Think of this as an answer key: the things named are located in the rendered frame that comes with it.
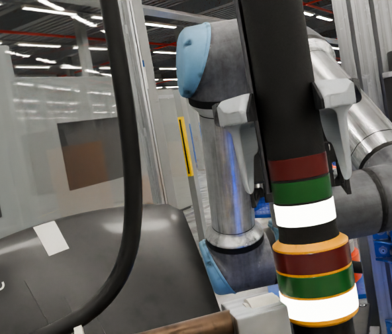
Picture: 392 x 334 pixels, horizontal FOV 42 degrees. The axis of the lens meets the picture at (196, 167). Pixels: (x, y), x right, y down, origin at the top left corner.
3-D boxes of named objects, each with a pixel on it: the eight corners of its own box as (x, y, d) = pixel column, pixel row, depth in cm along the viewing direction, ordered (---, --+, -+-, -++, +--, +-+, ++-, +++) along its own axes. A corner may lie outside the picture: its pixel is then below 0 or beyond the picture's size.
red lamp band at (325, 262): (294, 281, 27) (291, 259, 27) (263, 264, 31) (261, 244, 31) (367, 262, 28) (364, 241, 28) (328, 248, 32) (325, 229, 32)
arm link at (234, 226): (284, 296, 103) (270, 19, 80) (212, 311, 101) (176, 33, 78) (265, 262, 113) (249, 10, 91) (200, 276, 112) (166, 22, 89)
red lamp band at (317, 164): (284, 183, 27) (281, 160, 27) (261, 179, 30) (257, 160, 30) (340, 171, 28) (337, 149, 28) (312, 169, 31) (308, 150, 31)
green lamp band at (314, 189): (288, 207, 27) (284, 184, 27) (264, 201, 30) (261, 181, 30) (343, 195, 28) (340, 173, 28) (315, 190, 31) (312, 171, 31)
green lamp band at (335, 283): (298, 305, 27) (294, 283, 27) (267, 284, 31) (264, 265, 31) (371, 285, 28) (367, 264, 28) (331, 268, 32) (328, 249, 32)
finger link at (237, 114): (263, 205, 27) (291, 179, 35) (245, 92, 26) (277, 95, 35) (208, 211, 28) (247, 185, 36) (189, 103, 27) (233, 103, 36)
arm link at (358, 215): (390, 257, 54) (375, 156, 54) (290, 278, 53) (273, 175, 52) (357, 243, 62) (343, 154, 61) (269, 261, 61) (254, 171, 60)
